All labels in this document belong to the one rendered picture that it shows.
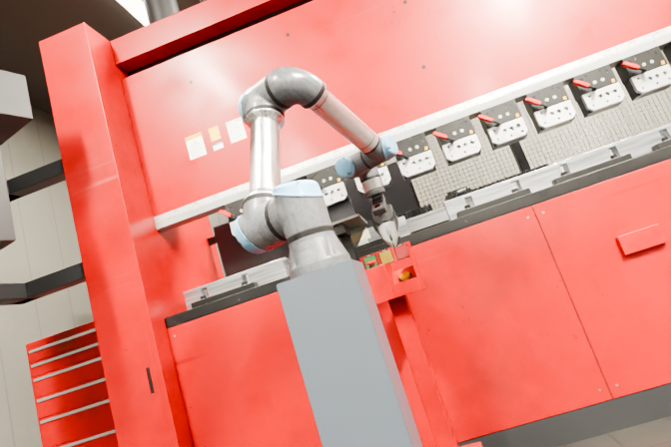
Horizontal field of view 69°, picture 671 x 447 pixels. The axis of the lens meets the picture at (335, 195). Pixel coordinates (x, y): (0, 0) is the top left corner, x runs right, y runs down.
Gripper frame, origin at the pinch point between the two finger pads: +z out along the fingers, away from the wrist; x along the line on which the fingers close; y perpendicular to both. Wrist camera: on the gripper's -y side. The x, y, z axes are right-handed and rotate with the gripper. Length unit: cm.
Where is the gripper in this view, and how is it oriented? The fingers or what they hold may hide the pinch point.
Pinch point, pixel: (392, 243)
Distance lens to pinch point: 174.0
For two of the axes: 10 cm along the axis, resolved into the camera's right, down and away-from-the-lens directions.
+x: -9.2, 3.5, 1.8
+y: 2.2, 0.7, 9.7
